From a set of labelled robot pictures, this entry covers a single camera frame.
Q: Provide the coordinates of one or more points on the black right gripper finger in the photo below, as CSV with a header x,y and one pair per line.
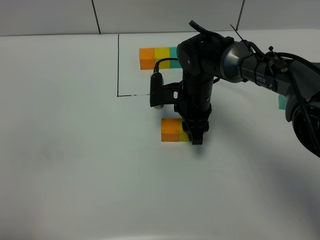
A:
x,y
195,130

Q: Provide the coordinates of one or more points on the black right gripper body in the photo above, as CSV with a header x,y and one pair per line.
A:
x,y
194,97

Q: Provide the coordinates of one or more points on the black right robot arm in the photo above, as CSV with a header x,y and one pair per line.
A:
x,y
206,59

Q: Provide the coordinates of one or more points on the teal template block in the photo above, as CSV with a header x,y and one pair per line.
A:
x,y
174,64

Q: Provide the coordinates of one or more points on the yellow template block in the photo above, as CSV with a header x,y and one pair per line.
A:
x,y
162,53

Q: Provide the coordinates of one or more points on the orange template block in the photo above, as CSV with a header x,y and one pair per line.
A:
x,y
147,58

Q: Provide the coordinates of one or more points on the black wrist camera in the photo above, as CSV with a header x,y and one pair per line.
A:
x,y
161,94

